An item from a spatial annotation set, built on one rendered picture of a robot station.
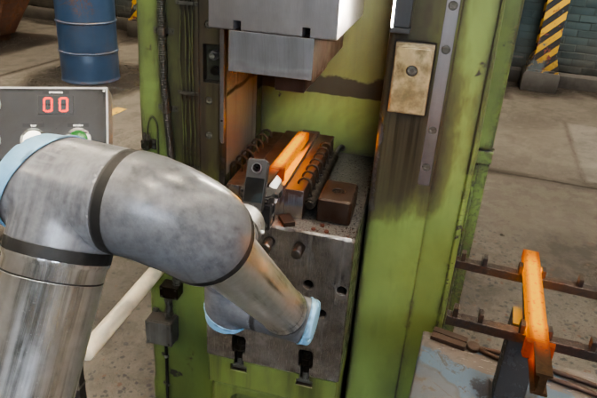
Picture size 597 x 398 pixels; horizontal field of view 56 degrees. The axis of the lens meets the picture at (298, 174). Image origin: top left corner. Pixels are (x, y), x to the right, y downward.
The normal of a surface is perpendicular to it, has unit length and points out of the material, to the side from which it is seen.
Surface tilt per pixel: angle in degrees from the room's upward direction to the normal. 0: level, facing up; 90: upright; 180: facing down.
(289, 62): 90
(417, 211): 90
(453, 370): 0
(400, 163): 90
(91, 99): 60
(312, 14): 90
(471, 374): 0
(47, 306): 67
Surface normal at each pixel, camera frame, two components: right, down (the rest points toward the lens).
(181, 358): -0.24, 0.38
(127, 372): 0.06, -0.91
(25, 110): 0.20, -0.10
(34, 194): -0.26, -0.15
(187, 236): 0.43, 0.26
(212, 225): 0.64, -0.04
